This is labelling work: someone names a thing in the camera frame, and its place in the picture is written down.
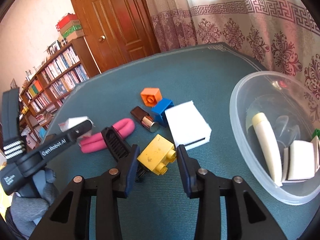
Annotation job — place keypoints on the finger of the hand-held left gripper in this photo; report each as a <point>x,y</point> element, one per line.
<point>80,130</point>
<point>10,115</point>

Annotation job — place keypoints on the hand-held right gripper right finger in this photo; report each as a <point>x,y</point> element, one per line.
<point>185,172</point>

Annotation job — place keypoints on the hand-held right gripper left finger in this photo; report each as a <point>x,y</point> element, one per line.
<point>130,172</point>

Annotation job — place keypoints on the white roll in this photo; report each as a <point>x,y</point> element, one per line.
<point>71,122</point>

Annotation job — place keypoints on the yellow toy block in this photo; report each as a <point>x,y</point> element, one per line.
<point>156,157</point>

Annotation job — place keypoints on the black hairbrush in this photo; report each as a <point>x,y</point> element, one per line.
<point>117,142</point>

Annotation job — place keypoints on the pink foam hair curler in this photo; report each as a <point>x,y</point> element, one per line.
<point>120,132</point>

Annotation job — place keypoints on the white sponge with black stripe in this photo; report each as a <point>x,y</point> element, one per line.
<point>187,122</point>
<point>298,160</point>

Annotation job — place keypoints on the brown lipstick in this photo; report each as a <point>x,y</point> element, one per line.
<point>142,118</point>

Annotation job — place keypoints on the blue toy block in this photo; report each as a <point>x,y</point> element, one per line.
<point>162,111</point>

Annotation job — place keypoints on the orange toy block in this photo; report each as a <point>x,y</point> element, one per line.
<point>151,96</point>

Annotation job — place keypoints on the clear plastic bowl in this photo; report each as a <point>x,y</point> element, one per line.
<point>270,180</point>

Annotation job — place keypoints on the cream white squeeze tube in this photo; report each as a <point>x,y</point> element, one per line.
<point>266,142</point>

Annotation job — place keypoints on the white wedge block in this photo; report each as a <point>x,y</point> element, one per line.
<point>316,152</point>

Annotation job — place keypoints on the green toy block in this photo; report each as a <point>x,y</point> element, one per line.
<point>317,133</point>

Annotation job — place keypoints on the teal cloth desktop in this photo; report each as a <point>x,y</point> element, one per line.
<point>200,80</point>

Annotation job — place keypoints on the person's left hand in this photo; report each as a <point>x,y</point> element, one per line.
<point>30,205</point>

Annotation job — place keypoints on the wooden bookshelf with books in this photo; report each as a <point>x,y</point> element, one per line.
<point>57,72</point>

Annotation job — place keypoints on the framed photo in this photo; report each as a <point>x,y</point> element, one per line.
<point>53,47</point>

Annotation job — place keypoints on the brown cardboard box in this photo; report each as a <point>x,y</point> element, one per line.
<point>75,37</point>

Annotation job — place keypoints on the brass door knob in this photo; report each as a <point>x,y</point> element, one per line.
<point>101,38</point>

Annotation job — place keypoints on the green box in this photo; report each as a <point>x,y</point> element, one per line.
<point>71,30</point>

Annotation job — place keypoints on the red box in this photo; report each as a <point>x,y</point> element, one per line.
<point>66,21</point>

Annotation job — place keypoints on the brown wooden door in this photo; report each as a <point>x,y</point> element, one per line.
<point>112,22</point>

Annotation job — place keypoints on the patterned pink curtain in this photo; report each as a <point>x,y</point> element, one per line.
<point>250,30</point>

